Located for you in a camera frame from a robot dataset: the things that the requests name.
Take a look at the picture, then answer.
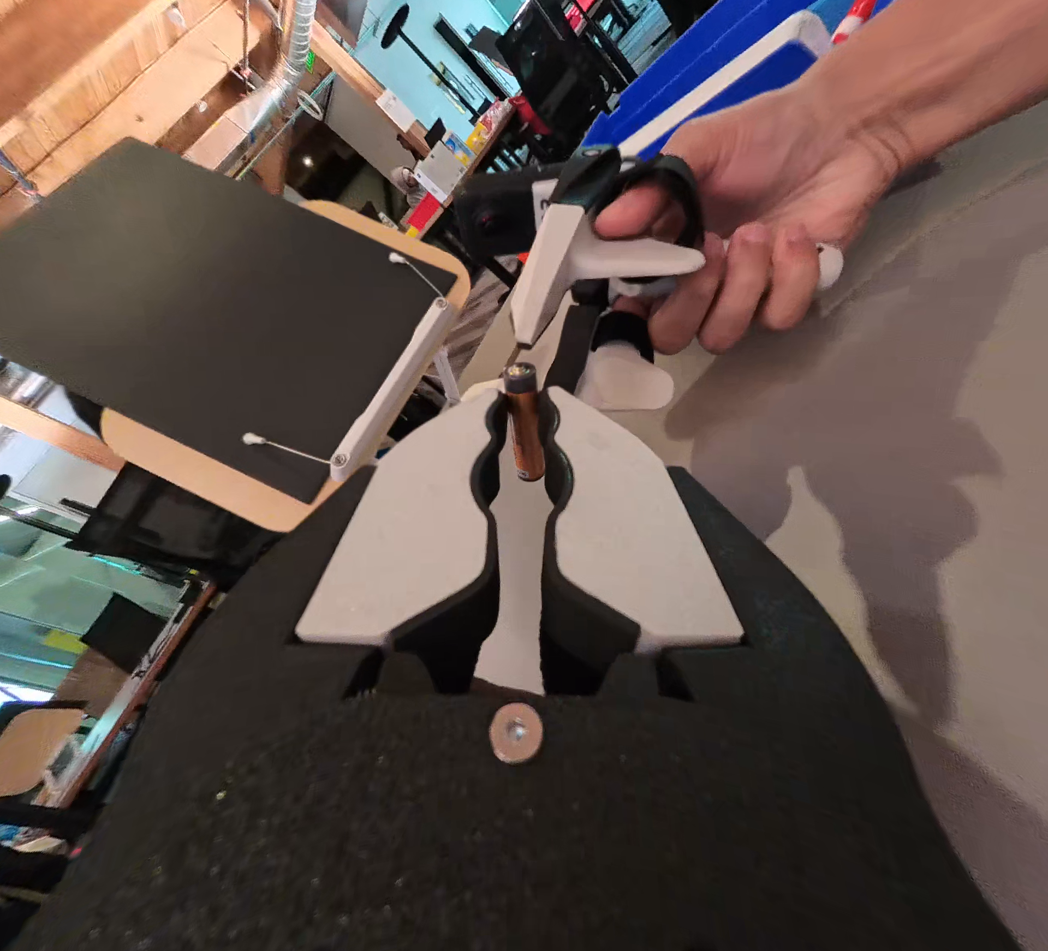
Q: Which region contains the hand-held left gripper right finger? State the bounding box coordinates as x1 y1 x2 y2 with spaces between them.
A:
540 385 746 696

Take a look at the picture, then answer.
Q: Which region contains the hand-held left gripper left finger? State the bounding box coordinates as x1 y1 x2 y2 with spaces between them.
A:
293 386 502 694

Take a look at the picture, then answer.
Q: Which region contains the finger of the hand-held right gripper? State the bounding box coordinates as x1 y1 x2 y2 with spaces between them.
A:
511 182 594 348
547 288 603 399

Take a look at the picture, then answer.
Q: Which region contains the copper black battery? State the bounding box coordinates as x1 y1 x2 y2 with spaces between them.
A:
503 362 546 482

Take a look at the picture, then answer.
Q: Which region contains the person's right forearm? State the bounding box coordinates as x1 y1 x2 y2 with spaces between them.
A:
806 0 1048 187

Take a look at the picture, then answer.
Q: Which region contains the person's right hand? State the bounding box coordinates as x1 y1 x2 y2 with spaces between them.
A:
593 79 912 355

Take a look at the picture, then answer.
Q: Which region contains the black chair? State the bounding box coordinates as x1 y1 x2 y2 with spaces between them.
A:
495 0 641 143

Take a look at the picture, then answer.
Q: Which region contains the white cylindrical container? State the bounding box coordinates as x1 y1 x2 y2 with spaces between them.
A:
618 10 832 162

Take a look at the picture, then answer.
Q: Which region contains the black floor lamp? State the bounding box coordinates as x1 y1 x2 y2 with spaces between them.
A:
383 5 461 78

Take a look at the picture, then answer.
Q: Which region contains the black wooden book stand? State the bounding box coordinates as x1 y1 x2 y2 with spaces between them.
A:
0 136 473 535

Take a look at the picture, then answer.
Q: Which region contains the red white item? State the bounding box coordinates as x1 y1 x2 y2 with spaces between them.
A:
831 0 890 46

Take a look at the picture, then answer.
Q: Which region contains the silver ventilation duct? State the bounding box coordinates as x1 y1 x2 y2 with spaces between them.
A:
217 0 334 168

